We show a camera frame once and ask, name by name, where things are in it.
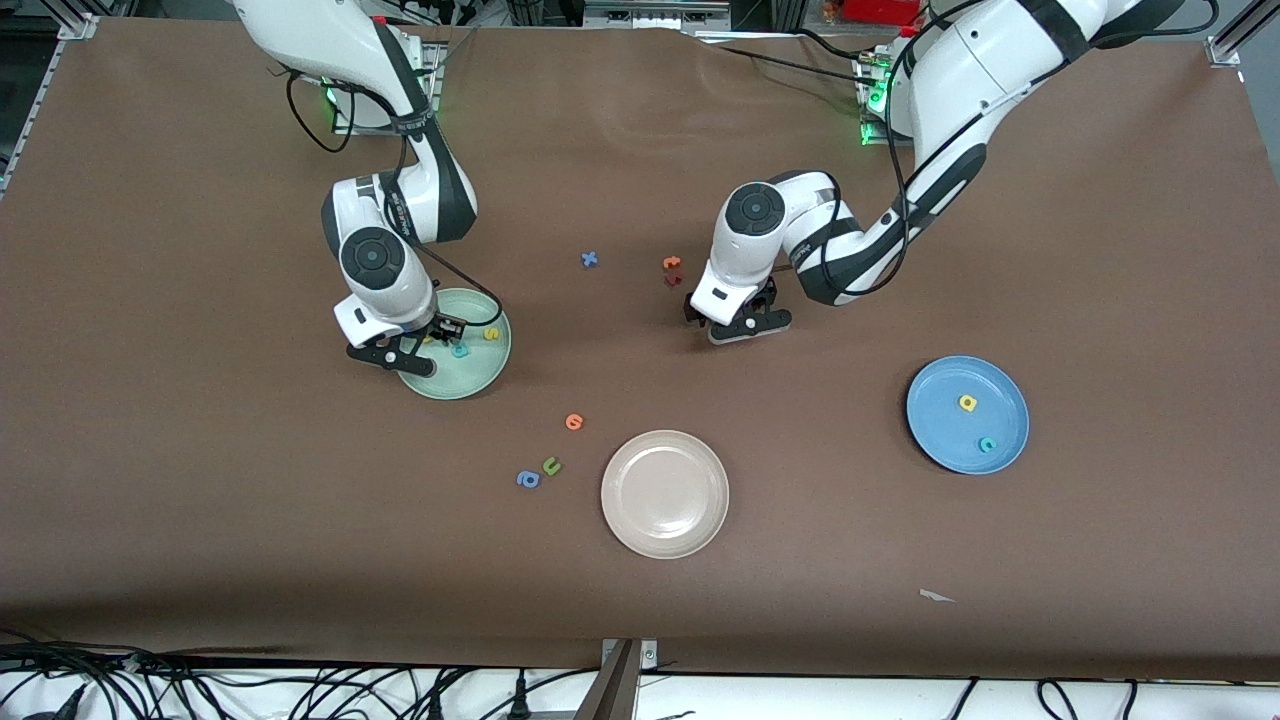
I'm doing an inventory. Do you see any aluminium frame rail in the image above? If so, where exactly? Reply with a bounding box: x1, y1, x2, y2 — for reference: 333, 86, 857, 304
0, 12, 99, 196
1205, 0, 1280, 69

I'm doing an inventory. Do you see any red background box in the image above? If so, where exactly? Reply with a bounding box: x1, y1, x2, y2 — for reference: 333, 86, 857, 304
843, 0, 916, 27

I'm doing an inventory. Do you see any thin black base cable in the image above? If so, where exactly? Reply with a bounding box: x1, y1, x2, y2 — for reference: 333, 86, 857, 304
716, 28, 881, 86

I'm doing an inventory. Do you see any brown table cover mat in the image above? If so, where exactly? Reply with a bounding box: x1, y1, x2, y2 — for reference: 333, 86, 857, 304
0, 15, 1280, 681

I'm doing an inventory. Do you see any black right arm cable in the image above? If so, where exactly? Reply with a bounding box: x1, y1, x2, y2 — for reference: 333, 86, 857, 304
285, 65, 504, 331

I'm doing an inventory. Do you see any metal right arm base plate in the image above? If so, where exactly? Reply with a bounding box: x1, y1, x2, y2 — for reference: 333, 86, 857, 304
330, 40, 447, 137

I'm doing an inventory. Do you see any blue plate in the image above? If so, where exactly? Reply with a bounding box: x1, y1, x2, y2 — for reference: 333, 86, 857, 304
906, 355, 1030, 476

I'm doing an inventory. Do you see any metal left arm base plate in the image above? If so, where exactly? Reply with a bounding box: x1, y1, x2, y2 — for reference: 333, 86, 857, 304
858, 55, 901, 150

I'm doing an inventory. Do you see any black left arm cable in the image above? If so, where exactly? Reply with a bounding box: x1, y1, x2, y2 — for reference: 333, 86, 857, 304
880, 0, 1223, 296

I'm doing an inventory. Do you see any beige plate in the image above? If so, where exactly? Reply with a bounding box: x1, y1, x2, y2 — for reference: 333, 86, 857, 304
600, 430, 730, 560

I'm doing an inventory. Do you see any grey background box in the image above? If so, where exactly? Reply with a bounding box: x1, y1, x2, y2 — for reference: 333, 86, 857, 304
583, 0, 734, 33

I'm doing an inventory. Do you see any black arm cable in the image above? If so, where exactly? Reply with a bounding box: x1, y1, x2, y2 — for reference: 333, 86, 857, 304
880, 0, 1223, 296
285, 65, 504, 331

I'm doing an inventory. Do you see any metal table bracket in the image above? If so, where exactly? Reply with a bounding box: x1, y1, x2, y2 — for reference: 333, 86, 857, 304
573, 638, 661, 720

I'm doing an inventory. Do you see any green plate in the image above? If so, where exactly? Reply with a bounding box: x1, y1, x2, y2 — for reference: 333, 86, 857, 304
398, 288, 513, 401

